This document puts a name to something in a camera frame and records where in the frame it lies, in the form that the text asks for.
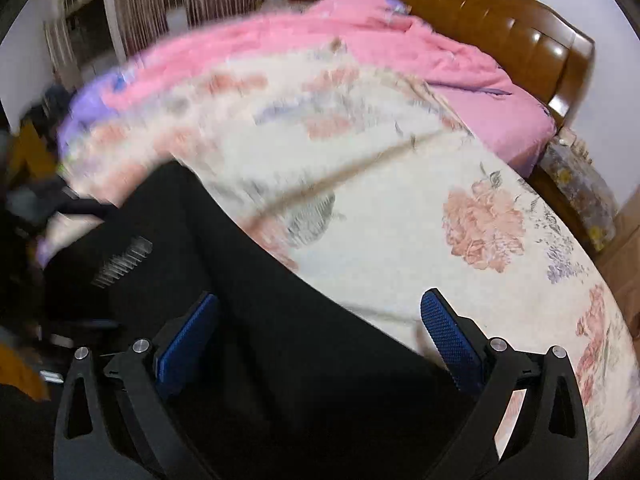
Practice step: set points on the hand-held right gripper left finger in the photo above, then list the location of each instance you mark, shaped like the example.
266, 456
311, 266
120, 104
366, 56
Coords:
187, 340

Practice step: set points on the nightstand with floral cover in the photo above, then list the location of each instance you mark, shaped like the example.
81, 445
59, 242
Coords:
580, 195

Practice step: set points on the purple sheet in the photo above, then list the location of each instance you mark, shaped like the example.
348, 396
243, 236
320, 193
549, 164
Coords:
85, 115

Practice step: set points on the wooden headboard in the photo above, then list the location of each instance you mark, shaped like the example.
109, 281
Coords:
500, 15

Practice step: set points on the pink quilt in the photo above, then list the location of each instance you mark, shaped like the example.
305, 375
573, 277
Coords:
400, 45

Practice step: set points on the black pants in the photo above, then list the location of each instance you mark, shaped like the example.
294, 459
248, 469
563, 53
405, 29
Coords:
275, 360

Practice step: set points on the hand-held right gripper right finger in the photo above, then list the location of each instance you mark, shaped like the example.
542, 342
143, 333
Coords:
452, 345

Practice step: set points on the white window frame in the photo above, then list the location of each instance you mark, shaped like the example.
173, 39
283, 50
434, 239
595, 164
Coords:
75, 25

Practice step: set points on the orange cloth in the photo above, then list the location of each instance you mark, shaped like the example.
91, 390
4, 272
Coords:
20, 372
31, 155

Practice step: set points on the floral bed sheet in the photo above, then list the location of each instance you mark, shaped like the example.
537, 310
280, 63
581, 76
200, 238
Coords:
400, 200

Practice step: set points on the brown patterned curtain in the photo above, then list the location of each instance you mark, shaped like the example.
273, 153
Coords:
145, 5

